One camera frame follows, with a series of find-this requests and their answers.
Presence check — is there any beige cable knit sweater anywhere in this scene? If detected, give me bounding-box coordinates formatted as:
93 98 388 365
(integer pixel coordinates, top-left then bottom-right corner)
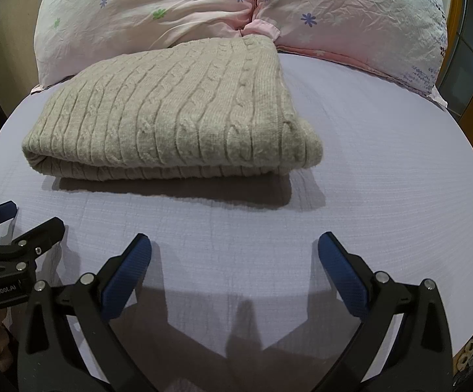
22 36 323 181

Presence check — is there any lavender bed sheet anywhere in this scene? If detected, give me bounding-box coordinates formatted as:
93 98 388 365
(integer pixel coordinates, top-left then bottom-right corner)
0 55 473 391

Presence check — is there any pink floral pillow left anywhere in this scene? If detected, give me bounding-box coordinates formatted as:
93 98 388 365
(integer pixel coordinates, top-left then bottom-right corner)
30 0 283 93

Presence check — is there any pink floral pillow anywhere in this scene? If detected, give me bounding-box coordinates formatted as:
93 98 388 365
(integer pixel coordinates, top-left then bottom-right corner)
30 0 283 93
244 0 447 99

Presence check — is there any pink floral pillow right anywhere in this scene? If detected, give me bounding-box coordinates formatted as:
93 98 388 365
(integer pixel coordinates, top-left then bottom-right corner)
244 0 447 99

